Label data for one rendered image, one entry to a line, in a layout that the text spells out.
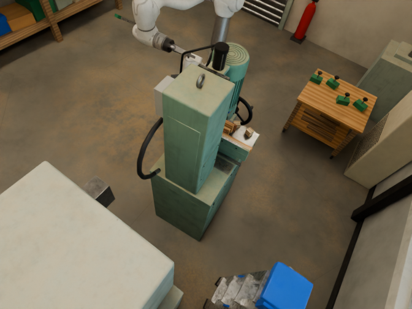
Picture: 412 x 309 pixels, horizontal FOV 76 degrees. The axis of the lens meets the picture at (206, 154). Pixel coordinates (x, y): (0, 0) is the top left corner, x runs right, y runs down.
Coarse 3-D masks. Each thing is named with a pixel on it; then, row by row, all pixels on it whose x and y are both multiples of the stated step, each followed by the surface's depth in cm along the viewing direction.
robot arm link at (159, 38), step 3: (156, 33) 149; (159, 33) 149; (156, 36) 148; (159, 36) 148; (162, 36) 148; (165, 36) 149; (153, 39) 149; (156, 39) 148; (159, 39) 148; (162, 39) 148; (153, 42) 150; (156, 42) 149; (159, 42) 148; (162, 42) 149; (153, 45) 151; (156, 45) 150; (159, 45) 149; (159, 48) 151
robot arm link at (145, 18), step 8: (136, 0) 132; (144, 0) 132; (152, 0) 138; (160, 0) 142; (168, 0) 147; (176, 0) 153; (184, 0) 160; (192, 0) 164; (200, 0) 168; (136, 8) 134; (144, 8) 133; (152, 8) 137; (160, 8) 145; (176, 8) 157; (184, 8) 162; (136, 16) 137; (144, 16) 137; (152, 16) 139; (144, 24) 141; (152, 24) 143
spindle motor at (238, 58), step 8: (232, 48) 124; (240, 48) 125; (232, 56) 121; (240, 56) 122; (248, 56) 122; (232, 64) 118; (240, 64) 118; (232, 72) 120; (240, 72) 122; (232, 80) 124; (240, 80) 128; (240, 88) 134; (232, 96) 135; (232, 104) 141
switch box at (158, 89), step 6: (168, 78) 112; (162, 84) 110; (168, 84) 110; (156, 90) 108; (162, 90) 108; (156, 96) 111; (156, 102) 114; (156, 108) 118; (156, 114) 121; (162, 114) 119
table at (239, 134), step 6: (234, 114) 187; (240, 126) 178; (234, 132) 175; (240, 132) 175; (240, 138) 173; (246, 138) 173; (252, 138) 174; (222, 144) 169; (246, 144) 171; (252, 144) 171; (228, 150) 171; (234, 150) 167; (240, 156) 169; (246, 156) 166
